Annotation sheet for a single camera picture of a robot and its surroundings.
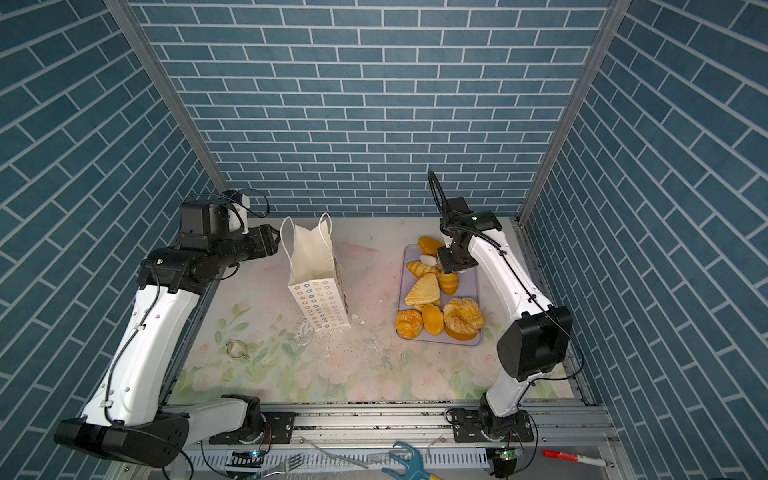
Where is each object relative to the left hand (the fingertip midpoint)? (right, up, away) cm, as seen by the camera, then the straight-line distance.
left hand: (273, 234), depth 70 cm
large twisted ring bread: (+49, -24, +17) cm, 57 cm away
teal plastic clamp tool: (+34, -54, -1) cm, 64 cm away
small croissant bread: (+36, -11, +32) cm, 50 cm away
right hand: (+45, -7, +13) cm, 47 cm away
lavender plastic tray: (+54, -18, +31) cm, 64 cm away
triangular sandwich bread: (+38, -17, +23) cm, 48 cm away
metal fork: (+5, -54, -1) cm, 54 cm away
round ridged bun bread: (+33, -26, +17) cm, 45 cm away
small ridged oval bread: (+46, -15, +27) cm, 55 cm away
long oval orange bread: (+40, -3, +33) cm, 52 cm away
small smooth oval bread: (+40, -25, +18) cm, 51 cm away
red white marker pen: (+66, -52, 0) cm, 84 cm away
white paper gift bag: (+10, -11, +2) cm, 15 cm away
